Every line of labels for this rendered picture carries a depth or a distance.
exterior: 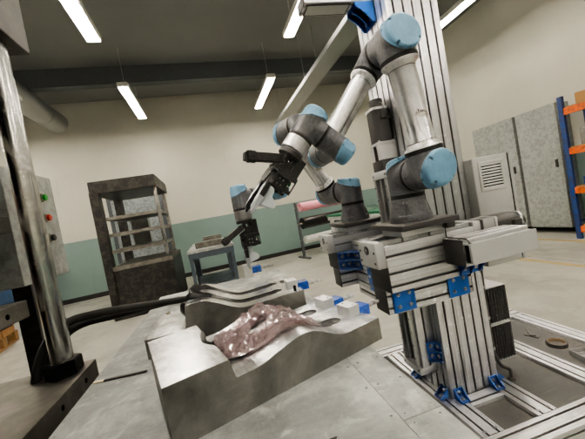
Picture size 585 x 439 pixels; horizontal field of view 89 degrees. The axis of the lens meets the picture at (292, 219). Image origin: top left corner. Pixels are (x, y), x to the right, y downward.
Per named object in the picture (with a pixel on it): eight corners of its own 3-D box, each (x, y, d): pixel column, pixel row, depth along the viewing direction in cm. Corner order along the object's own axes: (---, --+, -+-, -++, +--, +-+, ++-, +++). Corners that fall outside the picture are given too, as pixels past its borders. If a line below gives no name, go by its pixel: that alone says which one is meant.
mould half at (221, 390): (321, 315, 97) (315, 283, 97) (382, 338, 75) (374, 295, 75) (156, 386, 72) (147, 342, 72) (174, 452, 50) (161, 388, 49)
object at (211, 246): (233, 273, 650) (225, 232, 647) (243, 293, 468) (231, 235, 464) (200, 280, 632) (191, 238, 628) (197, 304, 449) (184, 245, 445)
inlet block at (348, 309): (373, 307, 89) (370, 290, 88) (386, 311, 84) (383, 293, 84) (339, 323, 82) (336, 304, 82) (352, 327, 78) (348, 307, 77)
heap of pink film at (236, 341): (292, 313, 88) (288, 287, 88) (330, 327, 73) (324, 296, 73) (206, 347, 75) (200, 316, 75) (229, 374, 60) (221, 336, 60)
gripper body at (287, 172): (287, 198, 83) (309, 162, 85) (262, 180, 80) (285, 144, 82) (279, 198, 90) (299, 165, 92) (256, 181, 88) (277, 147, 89)
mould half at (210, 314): (291, 296, 125) (285, 265, 124) (308, 315, 99) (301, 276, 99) (164, 328, 113) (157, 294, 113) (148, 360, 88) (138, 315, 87)
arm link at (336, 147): (346, 151, 99) (319, 131, 96) (362, 142, 88) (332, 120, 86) (334, 171, 98) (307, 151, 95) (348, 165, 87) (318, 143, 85)
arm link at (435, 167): (433, 185, 106) (390, 33, 102) (466, 180, 91) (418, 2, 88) (404, 195, 103) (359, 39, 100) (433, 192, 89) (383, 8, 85)
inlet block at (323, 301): (348, 301, 98) (346, 285, 98) (359, 304, 94) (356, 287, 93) (317, 314, 91) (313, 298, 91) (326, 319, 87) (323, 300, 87)
